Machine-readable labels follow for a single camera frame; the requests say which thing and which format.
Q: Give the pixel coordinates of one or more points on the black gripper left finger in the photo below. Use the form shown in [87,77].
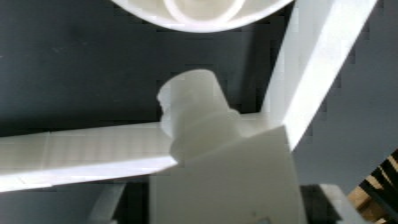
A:
[121,206]

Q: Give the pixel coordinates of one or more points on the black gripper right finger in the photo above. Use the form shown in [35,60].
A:
[328,209]

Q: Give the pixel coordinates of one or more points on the white stool leg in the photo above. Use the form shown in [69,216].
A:
[229,186]

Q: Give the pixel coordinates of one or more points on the white front fence bar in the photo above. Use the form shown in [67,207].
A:
[83,155]

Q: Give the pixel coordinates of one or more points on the white round stool seat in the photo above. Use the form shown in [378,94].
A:
[201,16]

